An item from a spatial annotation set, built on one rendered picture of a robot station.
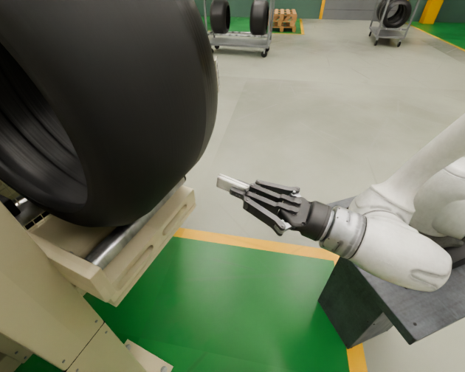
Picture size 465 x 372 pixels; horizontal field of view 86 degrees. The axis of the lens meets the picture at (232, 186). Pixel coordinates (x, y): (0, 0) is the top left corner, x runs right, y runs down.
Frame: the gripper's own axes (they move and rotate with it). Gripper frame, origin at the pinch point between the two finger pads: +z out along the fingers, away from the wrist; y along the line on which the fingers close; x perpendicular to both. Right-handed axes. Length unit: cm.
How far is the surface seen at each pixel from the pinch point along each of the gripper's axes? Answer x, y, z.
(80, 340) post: 40, 33, 22
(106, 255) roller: 13.9, 20.1, 18.7
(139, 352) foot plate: 106, 21, 24
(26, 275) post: 11.5, 30.9, 26.5
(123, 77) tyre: -23.8, 13.6, 11.7
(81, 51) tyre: -26.4, 15.8, 15.0
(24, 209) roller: 17, 19, 47
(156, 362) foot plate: 104, 21, 14
